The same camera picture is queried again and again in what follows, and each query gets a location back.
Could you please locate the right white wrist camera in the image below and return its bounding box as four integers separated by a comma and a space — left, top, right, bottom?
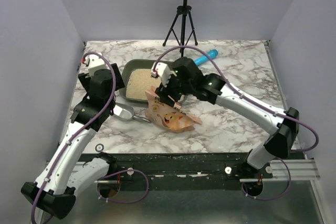
151, 62, 173, 87

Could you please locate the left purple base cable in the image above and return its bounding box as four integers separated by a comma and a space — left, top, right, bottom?
97, 169, 150, 204

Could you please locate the blue cylindrical flashlight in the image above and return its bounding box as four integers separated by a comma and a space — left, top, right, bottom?
194, 49, 218, 66

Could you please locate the grey bag clip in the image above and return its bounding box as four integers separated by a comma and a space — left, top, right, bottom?
159, 93, 182, 108

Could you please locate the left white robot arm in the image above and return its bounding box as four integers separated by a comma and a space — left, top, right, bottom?
21, 63, 124, 219

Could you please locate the pink cat litter bag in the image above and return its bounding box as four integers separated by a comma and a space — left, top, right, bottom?
145, 87, 203, 133

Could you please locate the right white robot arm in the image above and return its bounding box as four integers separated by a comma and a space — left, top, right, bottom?
151, 57, 299, 178

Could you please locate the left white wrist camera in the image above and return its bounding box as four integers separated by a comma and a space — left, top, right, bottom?
82, 54, 107, 77

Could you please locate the grey plastic litter box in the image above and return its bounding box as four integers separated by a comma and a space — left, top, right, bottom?
119, 59, 188, 104

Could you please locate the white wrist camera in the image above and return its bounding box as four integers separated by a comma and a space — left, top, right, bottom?
151, 62, 173, 87
82, 54, 107, 77

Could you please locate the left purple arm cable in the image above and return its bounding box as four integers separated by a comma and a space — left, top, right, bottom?
30, 52, 118, 223

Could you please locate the beige litter in box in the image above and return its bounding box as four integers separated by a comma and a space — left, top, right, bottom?
126, 69, 161, 100

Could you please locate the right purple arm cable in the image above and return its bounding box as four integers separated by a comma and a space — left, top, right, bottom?
152, 45, 320, 159

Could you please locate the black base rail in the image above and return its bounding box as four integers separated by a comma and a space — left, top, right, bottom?
73, 152, 274, 192

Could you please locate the silver metal scoop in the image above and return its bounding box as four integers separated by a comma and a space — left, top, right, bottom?
113, 102, 151, 123

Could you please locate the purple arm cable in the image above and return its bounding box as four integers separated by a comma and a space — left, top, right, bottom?
152, 45, 320, 159
30, 52, 118, 223

